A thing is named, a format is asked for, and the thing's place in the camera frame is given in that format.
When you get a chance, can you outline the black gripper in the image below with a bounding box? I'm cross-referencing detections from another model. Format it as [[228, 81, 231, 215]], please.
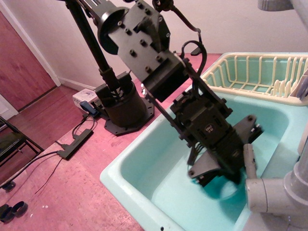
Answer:
[[188, 115, 265, 188]]

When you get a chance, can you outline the teal plastic cup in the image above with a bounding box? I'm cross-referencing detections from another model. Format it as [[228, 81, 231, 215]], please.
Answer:
[[203, 170, 246, 221]]

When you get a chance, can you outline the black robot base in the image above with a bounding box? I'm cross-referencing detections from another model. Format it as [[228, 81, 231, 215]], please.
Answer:
[[91, 68, 154, 136]]

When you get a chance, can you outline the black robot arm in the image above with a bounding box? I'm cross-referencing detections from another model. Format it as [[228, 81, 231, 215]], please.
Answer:
[[65, 0, 262, 186]]

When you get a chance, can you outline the grey toy faucet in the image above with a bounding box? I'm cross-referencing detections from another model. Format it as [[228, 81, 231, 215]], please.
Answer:
[[242, 0, 308, 228]]

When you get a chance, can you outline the mint green toy sink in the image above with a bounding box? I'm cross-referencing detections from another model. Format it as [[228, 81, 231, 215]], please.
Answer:
[[100, 91, 308, 231]]

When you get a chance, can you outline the cream dish drying rack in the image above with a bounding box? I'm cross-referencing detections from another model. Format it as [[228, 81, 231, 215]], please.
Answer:
[[201, 52, 308, 106]]

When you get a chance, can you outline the blue adapter plug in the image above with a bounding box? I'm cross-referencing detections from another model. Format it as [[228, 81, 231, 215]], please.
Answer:
[[80, 101, 99, 116]]

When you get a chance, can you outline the black usb hub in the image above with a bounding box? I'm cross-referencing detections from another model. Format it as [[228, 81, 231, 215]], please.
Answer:
[[56, 129, 93, 161]]

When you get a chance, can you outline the white cardboard box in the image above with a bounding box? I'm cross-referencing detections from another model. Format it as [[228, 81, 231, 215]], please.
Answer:
[[72, 89, 98, 110]]

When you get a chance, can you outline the black folding chair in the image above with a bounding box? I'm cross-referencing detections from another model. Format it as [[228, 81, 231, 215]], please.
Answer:
[[0, 115, 45, 192]]

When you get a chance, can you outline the wooden door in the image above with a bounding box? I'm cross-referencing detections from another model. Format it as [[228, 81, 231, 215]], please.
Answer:
[[0, 14, 56, 111]]

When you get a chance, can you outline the black camera gooseneck mount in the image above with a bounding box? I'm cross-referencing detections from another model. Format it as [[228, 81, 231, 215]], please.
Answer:
[[152, 0, 202, 43]]

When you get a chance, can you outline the thin black wire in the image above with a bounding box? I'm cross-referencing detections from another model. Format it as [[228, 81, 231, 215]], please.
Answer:
[[35, 158, 64, 194]]

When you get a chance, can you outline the black ring right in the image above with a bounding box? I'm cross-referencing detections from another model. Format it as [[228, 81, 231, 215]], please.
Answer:
[[11, 201, 29, 218]]

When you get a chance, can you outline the black ring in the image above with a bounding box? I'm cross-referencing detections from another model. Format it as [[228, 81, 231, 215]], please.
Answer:
[[11, 201, 29, 218], [0, 204, 13, 222]]

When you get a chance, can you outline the thick black cable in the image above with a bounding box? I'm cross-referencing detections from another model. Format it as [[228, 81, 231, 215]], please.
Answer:
[[0, 150, 61, 189]]

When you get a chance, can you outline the black ring left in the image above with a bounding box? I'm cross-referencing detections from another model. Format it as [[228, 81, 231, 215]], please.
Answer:
[[0, 204, 13, 222]]

